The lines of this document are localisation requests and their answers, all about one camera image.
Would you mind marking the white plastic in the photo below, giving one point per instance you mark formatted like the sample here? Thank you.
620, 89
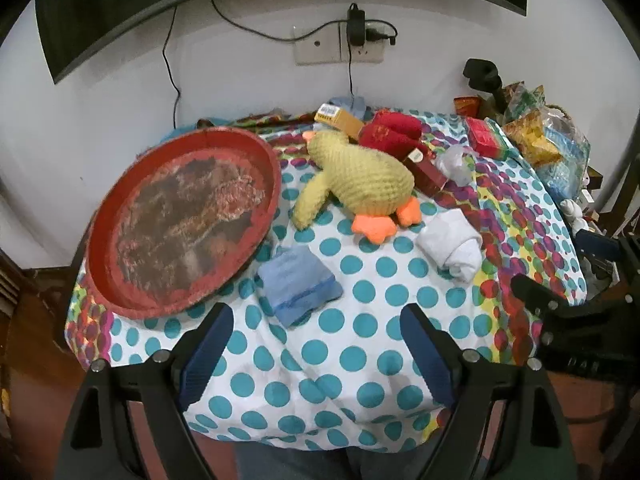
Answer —
452, 162

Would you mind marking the black power adapter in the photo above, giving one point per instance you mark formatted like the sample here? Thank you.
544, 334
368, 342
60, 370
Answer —
357, 27

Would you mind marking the black plug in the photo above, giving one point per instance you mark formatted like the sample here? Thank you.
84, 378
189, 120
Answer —
382, 36

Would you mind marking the polka dot tablecloth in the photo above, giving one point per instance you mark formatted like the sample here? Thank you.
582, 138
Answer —
350, 320

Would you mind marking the red and green box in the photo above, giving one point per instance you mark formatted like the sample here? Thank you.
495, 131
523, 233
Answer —
487, 137

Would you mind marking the white toy figure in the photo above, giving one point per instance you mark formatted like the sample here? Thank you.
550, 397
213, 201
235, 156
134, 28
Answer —
574, 212

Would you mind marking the green and white snack bag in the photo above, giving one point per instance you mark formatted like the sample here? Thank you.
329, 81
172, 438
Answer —
525, 100

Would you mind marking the white wall socket plate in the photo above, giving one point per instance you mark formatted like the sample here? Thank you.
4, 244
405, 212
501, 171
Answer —
317, 45
375, 52

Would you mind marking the clear plastic bag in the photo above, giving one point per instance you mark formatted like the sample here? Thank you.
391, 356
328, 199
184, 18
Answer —
565, 160

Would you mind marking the red foil packet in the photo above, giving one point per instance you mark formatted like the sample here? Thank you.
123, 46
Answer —
467, 106

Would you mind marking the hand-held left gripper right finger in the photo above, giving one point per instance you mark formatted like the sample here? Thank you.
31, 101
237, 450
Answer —
430, 355

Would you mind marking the yellow cardboard box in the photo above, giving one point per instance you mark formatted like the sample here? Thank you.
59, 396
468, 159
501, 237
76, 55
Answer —
342, 121

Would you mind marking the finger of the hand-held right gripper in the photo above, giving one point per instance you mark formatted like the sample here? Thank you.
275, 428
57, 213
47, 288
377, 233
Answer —
535, 292
602, 247

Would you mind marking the person's grey trousers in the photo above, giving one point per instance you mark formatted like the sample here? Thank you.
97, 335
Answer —
300, 465

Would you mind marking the white socks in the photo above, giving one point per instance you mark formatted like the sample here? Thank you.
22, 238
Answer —
452, 250

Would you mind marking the black clamp mount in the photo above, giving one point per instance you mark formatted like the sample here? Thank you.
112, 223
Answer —
477, 72

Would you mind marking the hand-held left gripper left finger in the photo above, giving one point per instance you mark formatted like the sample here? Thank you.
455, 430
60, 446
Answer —
205, 355

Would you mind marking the black television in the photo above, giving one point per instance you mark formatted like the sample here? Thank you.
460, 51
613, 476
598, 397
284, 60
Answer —
150, 5

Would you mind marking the light blue cloth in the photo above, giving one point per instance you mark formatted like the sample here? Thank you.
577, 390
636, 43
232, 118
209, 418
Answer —
356, 105

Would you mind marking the dark red small box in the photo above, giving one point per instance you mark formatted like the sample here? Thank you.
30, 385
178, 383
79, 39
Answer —
425, 172

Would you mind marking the round red tray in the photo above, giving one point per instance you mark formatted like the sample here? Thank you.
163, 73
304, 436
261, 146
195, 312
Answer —
190, 220

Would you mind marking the yellow knitted duck toy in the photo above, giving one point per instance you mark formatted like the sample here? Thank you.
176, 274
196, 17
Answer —
365, 175

